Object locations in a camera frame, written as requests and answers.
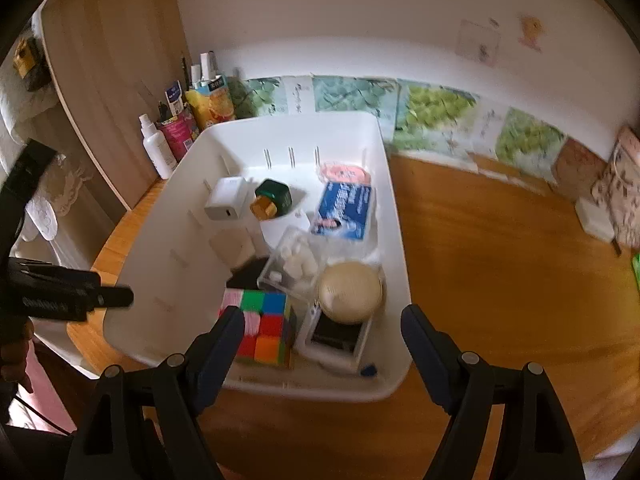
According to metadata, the beige patterned bag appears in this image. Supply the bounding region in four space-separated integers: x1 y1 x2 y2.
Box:
591 126 640 252

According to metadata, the pink correction tape dispenser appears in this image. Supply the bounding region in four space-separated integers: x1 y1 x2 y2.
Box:
320 161 371 186

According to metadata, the wooden shelf panel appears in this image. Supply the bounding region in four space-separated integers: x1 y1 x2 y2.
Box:
40 0 193 211

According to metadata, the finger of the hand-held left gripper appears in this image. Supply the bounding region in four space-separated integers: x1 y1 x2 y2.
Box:
95 285 135 309

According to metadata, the white plastic bottle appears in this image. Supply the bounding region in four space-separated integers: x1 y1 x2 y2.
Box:
139 114 178 180

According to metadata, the green bottle with gold cap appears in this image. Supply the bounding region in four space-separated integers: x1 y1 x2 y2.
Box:
255 179 293 221

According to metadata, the row of leaf print sheets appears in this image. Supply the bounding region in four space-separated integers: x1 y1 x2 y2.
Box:
235 75 613 201

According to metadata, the blue and white carton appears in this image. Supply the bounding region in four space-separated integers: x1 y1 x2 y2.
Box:
165 81 187 117

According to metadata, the yellow snack bag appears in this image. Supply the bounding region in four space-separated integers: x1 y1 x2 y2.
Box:
186 76 236 133

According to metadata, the blue printed carton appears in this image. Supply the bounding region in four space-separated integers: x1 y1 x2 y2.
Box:
310 182 376 241

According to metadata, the black cable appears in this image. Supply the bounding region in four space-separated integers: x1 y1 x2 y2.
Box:
10 395 76 436

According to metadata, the multicolour puzzle cube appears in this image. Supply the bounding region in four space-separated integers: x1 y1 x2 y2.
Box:
218 289 296 368

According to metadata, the yellow wall sticker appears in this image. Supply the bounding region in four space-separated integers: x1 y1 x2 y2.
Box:
517 14 546 51

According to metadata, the red printed can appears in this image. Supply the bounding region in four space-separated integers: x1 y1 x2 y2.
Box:
156 115 200 163

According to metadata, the person's left hand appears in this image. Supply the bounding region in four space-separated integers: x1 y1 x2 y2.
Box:
0 319 36 395

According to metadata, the white charger cube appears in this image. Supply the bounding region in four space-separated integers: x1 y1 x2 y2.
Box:
205 176 248 221

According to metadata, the white plastic bin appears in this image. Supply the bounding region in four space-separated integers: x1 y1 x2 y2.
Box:
102 112 413 403

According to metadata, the white handheld device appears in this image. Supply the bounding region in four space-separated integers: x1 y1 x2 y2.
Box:
295 305 373 371

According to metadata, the white box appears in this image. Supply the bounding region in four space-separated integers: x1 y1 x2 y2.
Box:
574 196 617 242

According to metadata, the clear plastic box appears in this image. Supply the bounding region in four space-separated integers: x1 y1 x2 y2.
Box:
257 227 331 301

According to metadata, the white plastic gadget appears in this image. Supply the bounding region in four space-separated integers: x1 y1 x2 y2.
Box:
260 210 311 251

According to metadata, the yellow tag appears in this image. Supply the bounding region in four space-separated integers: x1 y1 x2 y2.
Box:
14 37 37 80

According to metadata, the beige round jar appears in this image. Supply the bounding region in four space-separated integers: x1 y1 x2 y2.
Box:
316 262 383 323

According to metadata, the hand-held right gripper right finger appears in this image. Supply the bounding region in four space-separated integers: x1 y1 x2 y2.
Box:
400 303 587 480

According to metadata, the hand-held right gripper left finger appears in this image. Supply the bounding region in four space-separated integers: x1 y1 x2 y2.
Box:
64 304 247 480

